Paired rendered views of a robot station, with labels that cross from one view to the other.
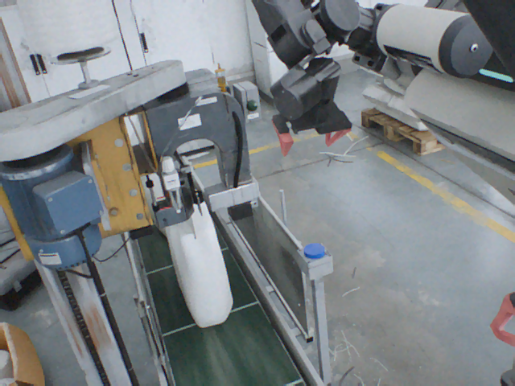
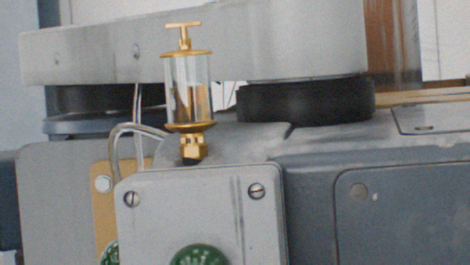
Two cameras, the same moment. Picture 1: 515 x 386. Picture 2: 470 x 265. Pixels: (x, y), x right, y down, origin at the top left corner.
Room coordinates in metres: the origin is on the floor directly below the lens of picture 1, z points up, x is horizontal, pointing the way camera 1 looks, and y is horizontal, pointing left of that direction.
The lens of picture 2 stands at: (1.46, -0.46, 1.39)
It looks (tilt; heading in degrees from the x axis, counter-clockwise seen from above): 3 degrees down; 112
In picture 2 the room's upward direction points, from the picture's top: 4 degrees counter-clockwise
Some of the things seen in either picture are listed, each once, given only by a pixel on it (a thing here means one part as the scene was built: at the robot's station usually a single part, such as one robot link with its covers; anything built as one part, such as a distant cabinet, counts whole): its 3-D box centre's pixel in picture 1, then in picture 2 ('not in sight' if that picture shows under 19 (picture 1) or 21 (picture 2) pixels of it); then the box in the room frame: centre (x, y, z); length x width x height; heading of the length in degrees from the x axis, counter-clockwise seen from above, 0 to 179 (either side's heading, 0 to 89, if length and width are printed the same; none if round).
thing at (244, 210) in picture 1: (244, 206); not in sight; (1.22, 0.04, 0.98); 0.09 x 0.05 x 0.05; 106
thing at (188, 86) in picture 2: (220, 77); (188, 89); (1.21, 0.05, 1.37); 0.03 x 0.02 x 0.03; 16
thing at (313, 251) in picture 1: (314, 252); not in sight; (1.14, -0.14, 0.84); 0.06 x 0.06 x 0.02
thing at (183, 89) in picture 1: (171, 89); (305, 101); (1.23, 0.18, 1.35); 0.09 x 0.09 x 0.03
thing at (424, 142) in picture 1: (447, 113); not in sight; (3.85, -1.71, 0.07); 1.20 x 0.82 x 0.14; 108
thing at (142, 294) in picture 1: (135, 261); not in sight; (1.67, 0.54, 0.54); 1.05 x 0.02 x 0.41; 16
